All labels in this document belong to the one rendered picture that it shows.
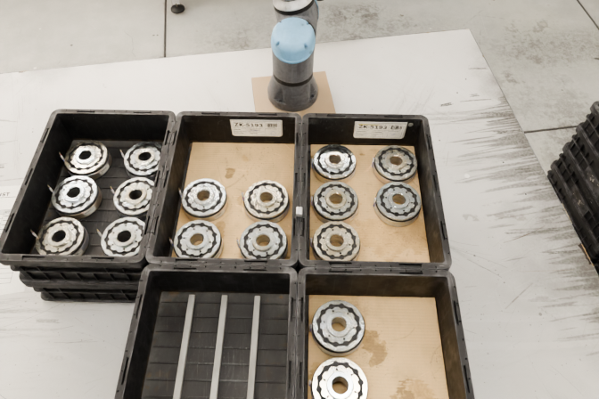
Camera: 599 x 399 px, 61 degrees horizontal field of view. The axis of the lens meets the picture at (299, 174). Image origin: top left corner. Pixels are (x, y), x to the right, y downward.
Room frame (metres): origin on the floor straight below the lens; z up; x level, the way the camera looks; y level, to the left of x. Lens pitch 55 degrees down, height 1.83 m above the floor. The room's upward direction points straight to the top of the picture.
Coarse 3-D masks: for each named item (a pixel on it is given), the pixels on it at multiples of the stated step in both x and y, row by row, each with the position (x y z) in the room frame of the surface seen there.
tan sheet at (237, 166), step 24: (216, 144) 0.80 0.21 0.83; (240, 144) 0.80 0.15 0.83; (264, 144) 0.80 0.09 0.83; (288, 144) 0.80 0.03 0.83; (192, 168) 0.72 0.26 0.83; (216, 168) 0.72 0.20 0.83; (240, 168) 0.72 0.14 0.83; (264, 168) 0.72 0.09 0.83; (288, 168) 0.72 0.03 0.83; (240, 192) 0.65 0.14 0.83; (288, 192) 0.65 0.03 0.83; (240, 216) 0.59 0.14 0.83; (288, 216) 0.59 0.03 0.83; (288, 240) 0.52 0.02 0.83
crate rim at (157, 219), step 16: (192, 112) 0.82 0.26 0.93; (208, 112) 0.82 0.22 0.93; (224, 112) 0.82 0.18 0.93; (240, 112) 0.82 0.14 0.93; (256, 112) 0.82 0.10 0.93; (272, 112) 0.82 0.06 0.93; (288, 112) 0.82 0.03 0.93; (176, 128) 0.77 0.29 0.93; (160, 192) 0.59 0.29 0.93; (160, 208) 0.55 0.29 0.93; (160, 256) 0.44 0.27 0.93
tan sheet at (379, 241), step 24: (312, 144) 0.80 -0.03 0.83; (312, 168) 0.72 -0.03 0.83; (360, 168) 0.72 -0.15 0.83; (312, 192) 0.65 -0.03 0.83; (360, 192) 0.65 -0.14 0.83; (312, 216) 0.59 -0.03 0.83; (360, 216) 0.59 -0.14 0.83; (360, 240) 0.52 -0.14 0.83; (384, 240) 0.52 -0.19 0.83; (408, 240) 0.52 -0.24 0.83
